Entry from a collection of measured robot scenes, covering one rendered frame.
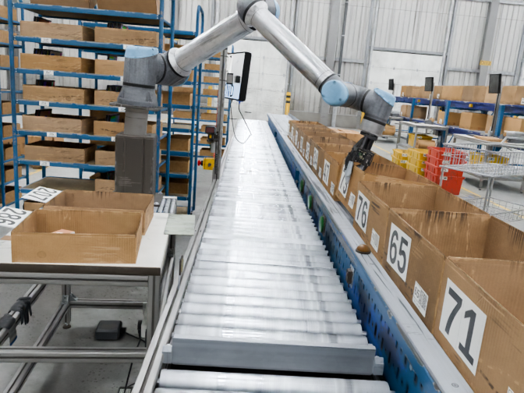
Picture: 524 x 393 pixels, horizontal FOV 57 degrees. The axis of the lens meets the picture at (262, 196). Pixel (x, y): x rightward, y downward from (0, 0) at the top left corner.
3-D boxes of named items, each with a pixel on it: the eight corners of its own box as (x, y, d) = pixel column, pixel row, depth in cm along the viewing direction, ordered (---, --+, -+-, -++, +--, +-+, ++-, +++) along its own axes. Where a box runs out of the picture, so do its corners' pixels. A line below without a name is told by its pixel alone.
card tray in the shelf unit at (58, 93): (22, 99, 319) (22, 84, 317) (41, 98, 349) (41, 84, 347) (83, 104, 321) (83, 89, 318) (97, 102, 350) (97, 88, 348)
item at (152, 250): (61, 196, 247) (61, 190, 246) (176, 202, 254) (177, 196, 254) (-31, 270, 150) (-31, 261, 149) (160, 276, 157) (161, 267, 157)
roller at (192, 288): (182, 295, 149) (183, 280, 148) (348, 306, 151) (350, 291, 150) (180, 302, 144) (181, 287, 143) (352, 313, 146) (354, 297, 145)
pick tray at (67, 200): (65, 211, 210) (64, 189, 208) (154, 216, 215) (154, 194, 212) (42, 231, 183) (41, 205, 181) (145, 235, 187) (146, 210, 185)
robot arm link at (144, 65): (115, 80, 226) (118, 41, 222) (143, 83, 240) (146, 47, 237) (137, 84, 218) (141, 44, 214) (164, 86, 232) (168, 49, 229)
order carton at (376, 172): (334, 193, 213) (343, 156, 209) (398, 205, 215) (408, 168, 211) (352, 217, 175) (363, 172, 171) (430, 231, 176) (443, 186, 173)
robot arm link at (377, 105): (377, 89, 189) (401, 97, 184) (365, 119, 191) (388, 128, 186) (369, 84, 181) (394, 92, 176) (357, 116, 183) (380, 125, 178)
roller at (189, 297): (179, 304, 143) (180, 288, 142) (352, 315, 145) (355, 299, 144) (177, 312, 138) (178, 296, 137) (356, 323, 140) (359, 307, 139)
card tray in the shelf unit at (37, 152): (24, 159, 327) (23, 144, 325) (41, 153, 357) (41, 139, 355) (84, 163, 330) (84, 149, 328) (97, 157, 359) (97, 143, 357)
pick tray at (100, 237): (36, 235, 178) (35, 208, 176) (142, 237, 185) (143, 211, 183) (10, 263, 151) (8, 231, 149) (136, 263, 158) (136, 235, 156)
